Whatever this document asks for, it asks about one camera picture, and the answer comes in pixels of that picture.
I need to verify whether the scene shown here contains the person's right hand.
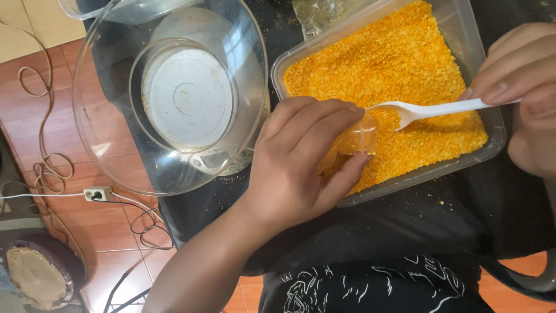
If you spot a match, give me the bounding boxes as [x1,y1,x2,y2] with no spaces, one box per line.
[461,22,556,180]

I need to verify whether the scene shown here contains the person's left hand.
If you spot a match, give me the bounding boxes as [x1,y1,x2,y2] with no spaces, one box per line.
[242,96,374,232]

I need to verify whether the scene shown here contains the white plastic spoon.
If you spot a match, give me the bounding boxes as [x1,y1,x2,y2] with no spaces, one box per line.
[367,98,522,132]

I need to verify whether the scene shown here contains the small clear plastic cup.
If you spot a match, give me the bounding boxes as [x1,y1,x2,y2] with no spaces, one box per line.
[319,112,378,174]

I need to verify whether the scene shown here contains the clear rectangular plastic container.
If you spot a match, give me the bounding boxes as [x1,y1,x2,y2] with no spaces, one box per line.
[270,0,507,208]

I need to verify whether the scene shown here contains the orange breadcrumbs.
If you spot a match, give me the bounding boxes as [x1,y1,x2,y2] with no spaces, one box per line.
[284,0,489,196]

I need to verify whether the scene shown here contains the clear plastic bag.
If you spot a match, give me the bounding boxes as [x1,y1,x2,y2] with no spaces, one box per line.
[292,0,357,41]

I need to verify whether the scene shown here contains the black cloth table cover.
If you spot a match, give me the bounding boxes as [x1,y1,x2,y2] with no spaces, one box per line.
[76,0,556,276]

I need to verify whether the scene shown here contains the black chair armrest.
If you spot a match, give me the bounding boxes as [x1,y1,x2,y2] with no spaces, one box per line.
[480,248,556,303]

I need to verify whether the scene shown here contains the person's black printed shirt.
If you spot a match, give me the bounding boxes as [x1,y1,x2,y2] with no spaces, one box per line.
[258,254,496,313]

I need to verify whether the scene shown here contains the white round appliance base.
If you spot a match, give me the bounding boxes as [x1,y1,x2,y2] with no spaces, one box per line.
[140,6,271,176]

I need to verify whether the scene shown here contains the large clear plastic bowl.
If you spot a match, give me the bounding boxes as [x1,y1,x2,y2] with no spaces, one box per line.
[72,0,270,197]

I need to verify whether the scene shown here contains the white power socket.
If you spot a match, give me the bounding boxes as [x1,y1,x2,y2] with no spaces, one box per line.
[83,186,114,202]

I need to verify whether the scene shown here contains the black metal stand legs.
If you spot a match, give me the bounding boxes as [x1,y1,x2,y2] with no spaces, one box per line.
[103,267,152,313]

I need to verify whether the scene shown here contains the round stool with tan cushion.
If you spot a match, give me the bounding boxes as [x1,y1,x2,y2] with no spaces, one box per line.
[0,235,87,311]

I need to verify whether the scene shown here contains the black cable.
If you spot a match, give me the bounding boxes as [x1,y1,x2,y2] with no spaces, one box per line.
[93,200,175,251]

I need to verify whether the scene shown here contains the beige cable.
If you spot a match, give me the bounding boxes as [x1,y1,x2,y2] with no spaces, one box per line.
[0,19,87,261]

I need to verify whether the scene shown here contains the white cable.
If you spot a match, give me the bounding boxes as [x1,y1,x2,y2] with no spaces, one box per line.
[0,191,166,224]

